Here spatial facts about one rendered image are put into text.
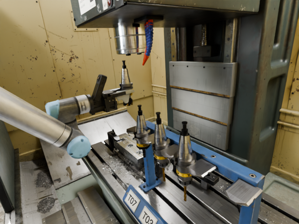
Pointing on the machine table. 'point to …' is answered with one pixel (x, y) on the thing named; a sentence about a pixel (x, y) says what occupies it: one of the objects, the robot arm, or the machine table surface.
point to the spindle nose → (129, 38)
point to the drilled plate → (131, 154)
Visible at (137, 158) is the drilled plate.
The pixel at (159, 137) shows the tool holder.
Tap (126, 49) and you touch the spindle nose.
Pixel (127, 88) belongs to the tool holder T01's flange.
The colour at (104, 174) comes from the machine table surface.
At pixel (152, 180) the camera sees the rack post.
